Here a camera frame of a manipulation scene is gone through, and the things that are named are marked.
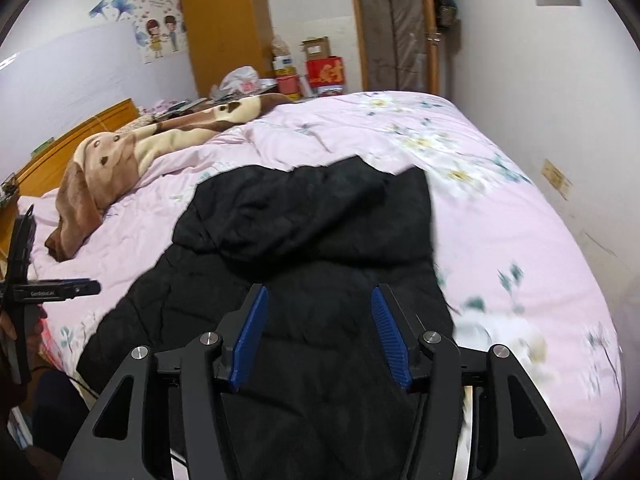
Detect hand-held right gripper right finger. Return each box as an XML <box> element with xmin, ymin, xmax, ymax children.
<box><xmin>371</xmin><ymin>283</ymin><xmax>583</xmax><ymax>480</ymax></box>

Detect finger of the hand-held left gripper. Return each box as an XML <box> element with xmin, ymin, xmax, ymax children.
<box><xmin>60</xmin><ymin>278</ymin><xmax>102</xmax><ymax>302</ymax></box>

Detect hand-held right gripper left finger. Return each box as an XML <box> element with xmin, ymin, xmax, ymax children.
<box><xmin>60</xmin><ymin>283</ymin><xmax>271</xmax><ymax>480</ymax></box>

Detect black puffer jacket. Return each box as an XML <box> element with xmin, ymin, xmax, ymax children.
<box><xmin>75</xmin><ymin>156</ymin><xmax>473</xmax><ymax>480</ymax></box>

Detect person's left hand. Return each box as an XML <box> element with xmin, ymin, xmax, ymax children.
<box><xmin>0</xmin><ymin>305</ymin><xmax>47</xmax><ymax>376</ymax></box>

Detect wooden headboard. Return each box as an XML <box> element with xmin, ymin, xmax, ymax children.
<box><xmin>0</xmin><ymin>99</ymin><xmax>141</xmax><ymax>266</ymax></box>

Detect person's dark trousers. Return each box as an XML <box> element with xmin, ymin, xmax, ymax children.
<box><xmin>0</xmin><ymin>367</ymin><xmax>93</xmax><ymax>480</ymax></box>

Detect brown dog print blanket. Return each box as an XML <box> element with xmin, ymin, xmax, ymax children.
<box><xmin>45</xmin><ymin>92</ymin><xmax>296</xmax><ymax>262</ymax></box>

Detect bed with pink floral duvet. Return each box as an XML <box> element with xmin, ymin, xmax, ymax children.
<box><xmin>17</xmin><ymin>91</ymin><xmax>626</xmax><ymax>480</ymax></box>

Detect small red box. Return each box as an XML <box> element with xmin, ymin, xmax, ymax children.
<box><xmin>276</xmin><ymin>75</ymin><xmax>302</xmax><ymax>102</ymax></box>

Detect white plastic bag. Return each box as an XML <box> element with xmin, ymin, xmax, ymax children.
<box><xmin>220</xmin><ymin>66</ymin><xmax>261</xmax><ymax>96</ymax></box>

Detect large red gift box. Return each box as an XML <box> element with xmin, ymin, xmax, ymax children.
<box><xmin>306</xmin><ymin>56</ymin><xmax>346</xmax><ymax>90</ymax></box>

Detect wooden wardrobe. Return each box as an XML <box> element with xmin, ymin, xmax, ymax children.
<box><xmin>179</xmin><ymin>0</ymin><xmax>276</xmax><ymax>98</ymax></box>

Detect cardboard box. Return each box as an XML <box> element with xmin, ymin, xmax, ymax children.
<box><xmin>301</xmin><ymin>36</ymin><xmax>332</xmax><ymax>60</ymax></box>

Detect wooden door with screen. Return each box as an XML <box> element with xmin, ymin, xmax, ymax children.
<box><xmin>347</xmin><ymin>0</ymin><xmax>441</xmax><ymax>96</ymax></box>

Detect yellowed wall plate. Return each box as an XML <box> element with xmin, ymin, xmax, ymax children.
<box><xmin>542</xmin><ymin>159</ymin><xmax>573</xmax><ymax>200</ymax></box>

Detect cartoon couple wall poster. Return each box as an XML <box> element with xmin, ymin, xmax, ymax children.
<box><xmin>132</xmin><ymin>15</ymin><xmax>186</xmax><ymax>65</ymax></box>

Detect blue flower wall sticker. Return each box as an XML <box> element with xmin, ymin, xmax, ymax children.
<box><xmin>89</xmin><ymin>0</ymin><xmax>138</xmax><ymax>23</ymax></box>

